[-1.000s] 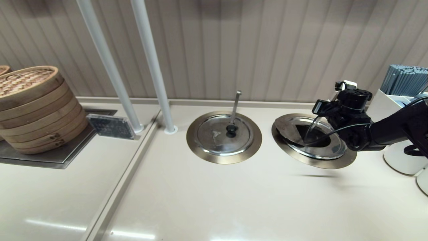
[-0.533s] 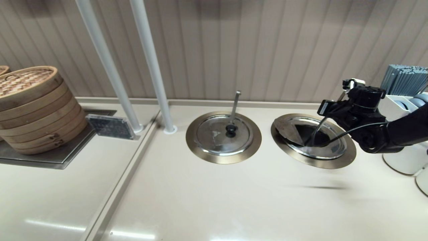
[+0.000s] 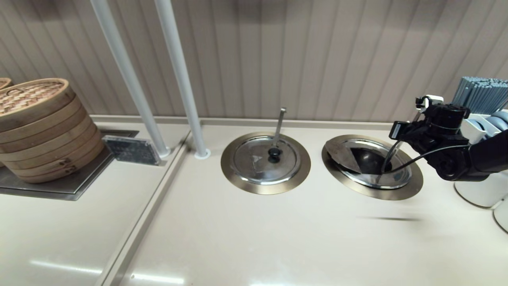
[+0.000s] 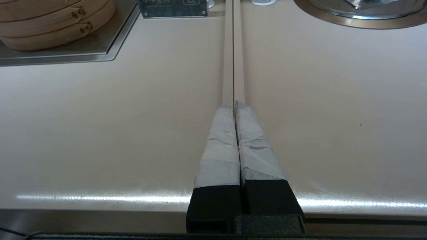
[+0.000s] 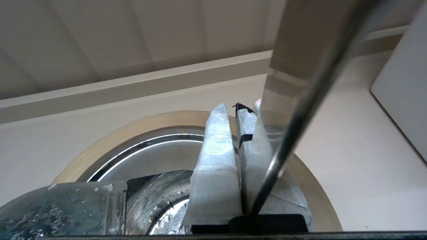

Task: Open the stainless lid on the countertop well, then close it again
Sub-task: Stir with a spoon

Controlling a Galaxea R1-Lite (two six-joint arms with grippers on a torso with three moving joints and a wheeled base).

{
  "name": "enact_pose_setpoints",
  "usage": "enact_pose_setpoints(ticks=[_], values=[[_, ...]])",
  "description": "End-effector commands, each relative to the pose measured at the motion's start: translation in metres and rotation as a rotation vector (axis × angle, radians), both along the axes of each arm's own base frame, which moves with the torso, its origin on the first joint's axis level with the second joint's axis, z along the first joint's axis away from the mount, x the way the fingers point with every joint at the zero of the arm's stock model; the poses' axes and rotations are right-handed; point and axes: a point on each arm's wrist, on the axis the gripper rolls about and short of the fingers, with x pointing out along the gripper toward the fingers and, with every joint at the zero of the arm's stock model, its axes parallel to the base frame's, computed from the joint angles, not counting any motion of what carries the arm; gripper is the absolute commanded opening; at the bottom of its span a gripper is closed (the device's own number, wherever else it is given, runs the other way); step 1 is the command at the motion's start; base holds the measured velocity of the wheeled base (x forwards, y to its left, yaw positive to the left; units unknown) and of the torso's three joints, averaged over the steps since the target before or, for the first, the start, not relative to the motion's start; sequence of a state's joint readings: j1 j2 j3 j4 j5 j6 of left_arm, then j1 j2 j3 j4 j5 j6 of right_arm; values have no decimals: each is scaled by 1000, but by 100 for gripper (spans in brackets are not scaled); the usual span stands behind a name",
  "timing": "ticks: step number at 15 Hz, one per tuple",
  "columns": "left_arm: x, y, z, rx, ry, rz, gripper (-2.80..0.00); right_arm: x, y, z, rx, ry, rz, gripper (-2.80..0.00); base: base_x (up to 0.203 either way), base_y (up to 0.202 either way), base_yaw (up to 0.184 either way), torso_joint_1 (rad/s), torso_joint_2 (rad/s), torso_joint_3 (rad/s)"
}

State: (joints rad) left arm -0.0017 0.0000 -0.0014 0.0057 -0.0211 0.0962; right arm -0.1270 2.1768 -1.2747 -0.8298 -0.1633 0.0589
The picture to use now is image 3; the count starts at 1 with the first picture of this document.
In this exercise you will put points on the stacked bamboo steamer baskets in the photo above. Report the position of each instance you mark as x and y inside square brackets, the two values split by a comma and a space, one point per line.
[47, 131]

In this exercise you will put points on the white ceramic jar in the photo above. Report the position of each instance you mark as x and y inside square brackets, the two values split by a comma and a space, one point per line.
[502, 216]
[480, 194]

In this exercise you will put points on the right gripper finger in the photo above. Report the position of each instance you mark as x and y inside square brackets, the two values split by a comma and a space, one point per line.
[398, 130]
[432, 101]

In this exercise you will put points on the steel ladle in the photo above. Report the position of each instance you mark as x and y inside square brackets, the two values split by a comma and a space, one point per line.
[393, 153]

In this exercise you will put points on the steel soup pot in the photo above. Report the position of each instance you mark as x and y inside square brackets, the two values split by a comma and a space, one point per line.
[369, 159]

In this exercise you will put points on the bamboo steamer basket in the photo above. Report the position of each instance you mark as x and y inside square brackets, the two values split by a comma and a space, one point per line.
[4, 83]

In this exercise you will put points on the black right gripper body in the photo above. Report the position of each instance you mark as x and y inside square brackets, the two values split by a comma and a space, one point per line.
[444, 119]

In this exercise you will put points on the white utensil caddy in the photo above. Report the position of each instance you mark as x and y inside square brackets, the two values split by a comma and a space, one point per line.
[474, 129]

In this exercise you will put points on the grey chopsticks bundle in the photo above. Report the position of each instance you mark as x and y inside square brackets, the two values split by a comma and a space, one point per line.
[482, 97]

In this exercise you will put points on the steel steamer tray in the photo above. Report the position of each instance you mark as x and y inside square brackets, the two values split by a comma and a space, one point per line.
[59, 191]

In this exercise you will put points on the white metal pole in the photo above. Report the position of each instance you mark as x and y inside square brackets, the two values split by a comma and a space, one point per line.
[125, 71]
[179, 71]

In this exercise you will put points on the grey plastic spoons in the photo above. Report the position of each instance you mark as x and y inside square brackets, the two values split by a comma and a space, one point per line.
[500, 121]

